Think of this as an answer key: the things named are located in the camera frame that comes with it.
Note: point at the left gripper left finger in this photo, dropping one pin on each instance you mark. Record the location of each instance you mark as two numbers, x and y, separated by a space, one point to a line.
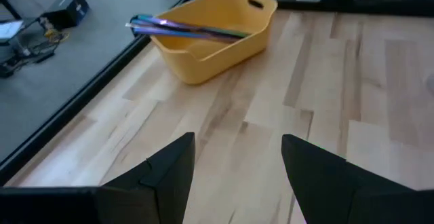
162 190

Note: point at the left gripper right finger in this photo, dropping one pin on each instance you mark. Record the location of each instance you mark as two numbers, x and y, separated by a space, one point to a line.
318 183

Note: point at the iridescent blue knife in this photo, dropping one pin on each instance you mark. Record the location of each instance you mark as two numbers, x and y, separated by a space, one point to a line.
162 33

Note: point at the iridescent purple cutlery piece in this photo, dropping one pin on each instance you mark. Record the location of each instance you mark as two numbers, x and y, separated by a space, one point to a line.
159 23

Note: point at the teal iridescent cutlery piece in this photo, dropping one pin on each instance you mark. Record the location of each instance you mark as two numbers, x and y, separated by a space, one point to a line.
234 33

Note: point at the yellow plastic bin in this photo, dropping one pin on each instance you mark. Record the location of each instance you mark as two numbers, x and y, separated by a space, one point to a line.
210 64

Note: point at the black box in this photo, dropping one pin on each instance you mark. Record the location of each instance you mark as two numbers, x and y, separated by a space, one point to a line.
68 8

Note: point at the white paper sheet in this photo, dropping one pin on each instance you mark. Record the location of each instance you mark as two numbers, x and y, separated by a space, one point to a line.
10 30

